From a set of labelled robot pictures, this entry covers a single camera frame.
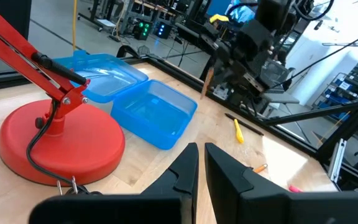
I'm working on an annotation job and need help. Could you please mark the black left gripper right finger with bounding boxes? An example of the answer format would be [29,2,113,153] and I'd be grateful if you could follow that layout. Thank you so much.
[204,142,358,224]

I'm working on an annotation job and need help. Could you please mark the black rig frame strut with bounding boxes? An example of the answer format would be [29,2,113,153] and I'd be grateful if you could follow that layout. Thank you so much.
[261,91,358,164]

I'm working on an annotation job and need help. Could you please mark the yellow hanging cable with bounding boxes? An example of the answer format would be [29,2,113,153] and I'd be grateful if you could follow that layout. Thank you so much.
[71,0,78,52]

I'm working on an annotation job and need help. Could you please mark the thin black pencil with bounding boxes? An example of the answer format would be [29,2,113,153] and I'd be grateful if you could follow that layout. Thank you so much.
[224,113,265,137]

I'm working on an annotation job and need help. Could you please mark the orange pencil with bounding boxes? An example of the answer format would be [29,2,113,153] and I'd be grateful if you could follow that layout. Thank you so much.
[252,163,269,174]

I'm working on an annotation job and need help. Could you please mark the shelf with blue bins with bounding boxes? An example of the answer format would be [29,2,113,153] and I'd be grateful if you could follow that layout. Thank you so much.
[312,72,358,138]

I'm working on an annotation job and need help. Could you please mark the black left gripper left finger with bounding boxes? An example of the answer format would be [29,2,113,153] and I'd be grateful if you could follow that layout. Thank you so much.
[29,142,200,224]

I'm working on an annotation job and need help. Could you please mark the blue plastic supply box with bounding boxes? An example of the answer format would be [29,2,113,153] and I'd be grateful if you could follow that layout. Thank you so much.
[53,49,198,151]

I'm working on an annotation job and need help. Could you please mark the aluminium extrusion piece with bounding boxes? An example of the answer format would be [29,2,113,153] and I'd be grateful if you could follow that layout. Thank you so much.
[328,138,348,184]

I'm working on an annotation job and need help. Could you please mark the black device with green lights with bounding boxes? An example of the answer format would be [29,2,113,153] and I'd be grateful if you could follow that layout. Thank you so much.
[133,19,154,41]

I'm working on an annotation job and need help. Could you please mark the yellow highlighter marker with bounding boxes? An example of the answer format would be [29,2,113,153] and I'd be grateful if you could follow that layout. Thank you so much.
[233,118,245,144]

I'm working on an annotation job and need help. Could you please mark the black lamp power cable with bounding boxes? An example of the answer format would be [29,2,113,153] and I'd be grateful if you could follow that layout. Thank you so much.
[25,101,104,196]

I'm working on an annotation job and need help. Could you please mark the black device with blue lights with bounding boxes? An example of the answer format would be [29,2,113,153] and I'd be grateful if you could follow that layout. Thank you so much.
[154,21,173,40]

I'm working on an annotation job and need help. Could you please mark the red desk lamp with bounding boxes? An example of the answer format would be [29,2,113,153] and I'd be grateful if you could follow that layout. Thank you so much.
[0,0,126,187]

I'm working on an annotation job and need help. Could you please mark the small yellow tag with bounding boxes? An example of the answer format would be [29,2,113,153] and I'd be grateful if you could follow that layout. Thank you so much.
[209,14,230,24]

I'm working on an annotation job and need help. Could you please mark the grey office chair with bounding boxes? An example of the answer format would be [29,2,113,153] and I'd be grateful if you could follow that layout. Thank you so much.
[259,58,301,116]

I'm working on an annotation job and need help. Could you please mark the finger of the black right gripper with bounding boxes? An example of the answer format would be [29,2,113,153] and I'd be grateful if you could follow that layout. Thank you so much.
[212,57,241,85]
[200,32,234,59]

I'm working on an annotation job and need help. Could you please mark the blue monitor screen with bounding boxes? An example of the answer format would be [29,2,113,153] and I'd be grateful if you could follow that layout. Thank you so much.
[206,0,257,24]

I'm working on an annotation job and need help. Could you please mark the black partition panel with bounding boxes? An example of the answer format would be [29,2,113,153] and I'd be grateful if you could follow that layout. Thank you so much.
[0,0,32,40]

